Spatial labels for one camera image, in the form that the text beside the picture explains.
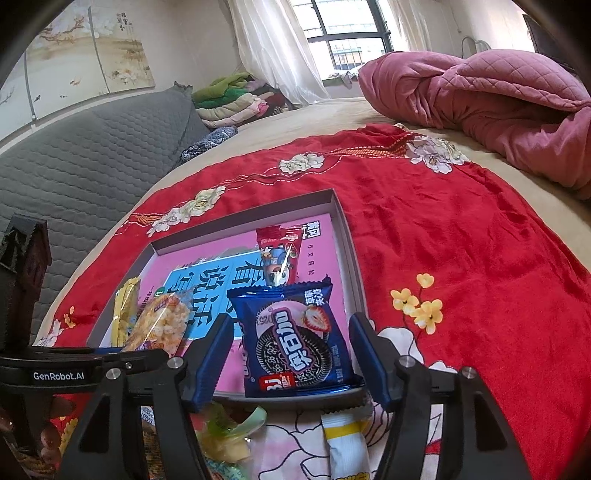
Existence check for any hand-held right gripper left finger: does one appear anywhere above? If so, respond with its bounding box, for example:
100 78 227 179
58 314 236 480

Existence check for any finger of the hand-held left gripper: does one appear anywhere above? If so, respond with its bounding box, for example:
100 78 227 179
90 347 168 372

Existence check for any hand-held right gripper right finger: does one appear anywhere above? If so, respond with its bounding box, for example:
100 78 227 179
348 313 532 480

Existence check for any clear rice cracker packet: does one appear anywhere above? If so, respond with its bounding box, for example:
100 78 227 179
121 293 194 354

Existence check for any gold snack bar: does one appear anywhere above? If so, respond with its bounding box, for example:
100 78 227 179
111 277 140 348

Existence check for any blue cookie packet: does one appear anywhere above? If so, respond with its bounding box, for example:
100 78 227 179
226 276 365 398

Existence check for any white yellow snack packet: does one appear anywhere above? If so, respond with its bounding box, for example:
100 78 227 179
321 408 375 480

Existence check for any red snack packet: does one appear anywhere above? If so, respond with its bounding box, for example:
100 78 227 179
255 224 303 289

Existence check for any grey shallow cardboard box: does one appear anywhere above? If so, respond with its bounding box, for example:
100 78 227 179
85 188 370 402

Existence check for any person's left hand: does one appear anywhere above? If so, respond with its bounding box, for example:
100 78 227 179
39 398 78 464

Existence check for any clear green candy bag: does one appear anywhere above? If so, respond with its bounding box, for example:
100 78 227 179
191 401 269 480

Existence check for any red floral cloth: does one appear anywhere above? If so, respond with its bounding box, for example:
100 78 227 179
34 122 591 480

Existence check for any grey quilted headboard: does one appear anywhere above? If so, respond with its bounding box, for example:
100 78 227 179
0 85 211 342

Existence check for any dark floral cushion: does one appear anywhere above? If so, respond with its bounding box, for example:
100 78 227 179
179 127 238 163

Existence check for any beige bed sheet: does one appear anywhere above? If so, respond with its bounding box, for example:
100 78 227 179
32 95 591 259

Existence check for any pile of folded clothes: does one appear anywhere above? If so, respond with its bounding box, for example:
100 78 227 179
191 74 301 129

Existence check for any small crumpled cloth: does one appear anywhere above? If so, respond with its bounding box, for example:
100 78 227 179
330 69 365 89

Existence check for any pink quilt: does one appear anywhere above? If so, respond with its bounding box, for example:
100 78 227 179
358 48 591 199

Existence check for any white sheer curtain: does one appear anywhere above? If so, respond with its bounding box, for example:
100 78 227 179
388 0 435 54
226 0 331 109

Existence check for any window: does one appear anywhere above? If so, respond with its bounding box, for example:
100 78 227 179
291 0 393 79

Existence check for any black television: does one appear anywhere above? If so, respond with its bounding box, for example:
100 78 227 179
524 14 591 79

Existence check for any wall painting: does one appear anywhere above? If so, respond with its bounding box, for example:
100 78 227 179
0 0 155 134

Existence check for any white curved metal frame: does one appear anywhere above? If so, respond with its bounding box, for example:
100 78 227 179
462 34 492 58

